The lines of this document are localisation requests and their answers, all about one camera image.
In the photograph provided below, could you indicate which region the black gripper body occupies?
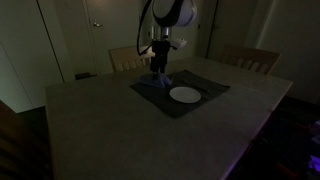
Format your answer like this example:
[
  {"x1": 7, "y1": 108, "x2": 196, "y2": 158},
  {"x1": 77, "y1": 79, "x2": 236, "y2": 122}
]
[{"x1": 149, "y1": 39, "x2": 171, "y2": 66}]

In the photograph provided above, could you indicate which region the blue towel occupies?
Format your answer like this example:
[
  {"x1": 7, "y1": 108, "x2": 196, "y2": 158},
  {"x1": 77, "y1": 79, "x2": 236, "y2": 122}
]
[{"x1": 138, "y1": 72, "x2": 174, "y2": 90}]

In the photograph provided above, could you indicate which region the white round plate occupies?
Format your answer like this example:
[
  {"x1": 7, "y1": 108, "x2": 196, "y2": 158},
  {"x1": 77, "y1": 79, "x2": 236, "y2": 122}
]
[{"x1": 168, "y1": 86, "x2": 202, "y2": 104}]

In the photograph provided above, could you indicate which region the dark woven placemat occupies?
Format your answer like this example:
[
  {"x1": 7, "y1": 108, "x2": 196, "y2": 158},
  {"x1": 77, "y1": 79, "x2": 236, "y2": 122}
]
[{"x1": 129, "y1": 69, "x2": 231, "y2": 120}]

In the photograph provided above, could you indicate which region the small dark brown doormat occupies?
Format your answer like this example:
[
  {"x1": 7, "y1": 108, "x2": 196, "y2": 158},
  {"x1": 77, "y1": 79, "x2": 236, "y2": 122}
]
[{"x1": 74, "y1": 72, "x2": 98, "y2": 81}]

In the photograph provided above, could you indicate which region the dark interior door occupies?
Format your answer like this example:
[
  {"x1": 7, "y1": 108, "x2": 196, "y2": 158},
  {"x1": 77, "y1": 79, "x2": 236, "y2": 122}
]
[{"x1": 205, "y1": 0, "x2": 259, "y2": 62}]

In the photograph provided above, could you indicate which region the white closet door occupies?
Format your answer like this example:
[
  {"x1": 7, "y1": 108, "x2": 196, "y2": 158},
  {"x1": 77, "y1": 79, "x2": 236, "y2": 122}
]
[{"x1": 0, "y1": 0, "x2": 65, "y2": 115}]

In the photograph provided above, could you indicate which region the red clamp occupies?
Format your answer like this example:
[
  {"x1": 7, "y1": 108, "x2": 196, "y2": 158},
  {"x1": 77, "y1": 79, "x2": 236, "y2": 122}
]
[{"x1": 275, "y1": 162, "x2": 301, "y2": 178}]

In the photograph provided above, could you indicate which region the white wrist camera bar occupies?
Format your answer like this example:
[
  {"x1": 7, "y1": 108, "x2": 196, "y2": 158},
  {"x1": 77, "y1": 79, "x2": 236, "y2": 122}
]
[{"x1": 170, "y1": 37, "x2": 188, "y2": 50}]

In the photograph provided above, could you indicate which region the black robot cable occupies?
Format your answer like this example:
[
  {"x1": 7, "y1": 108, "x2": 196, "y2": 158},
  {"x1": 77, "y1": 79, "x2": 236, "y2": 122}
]
[{"x1": 136, "y1": 0, "x2": 158, "y2": 56}]

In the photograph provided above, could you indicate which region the white door with lever handle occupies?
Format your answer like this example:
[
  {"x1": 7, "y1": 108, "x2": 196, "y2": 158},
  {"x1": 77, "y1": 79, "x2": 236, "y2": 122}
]
[{"x1": 82, "y1": 0, "x2": 144, "y2": 76}]

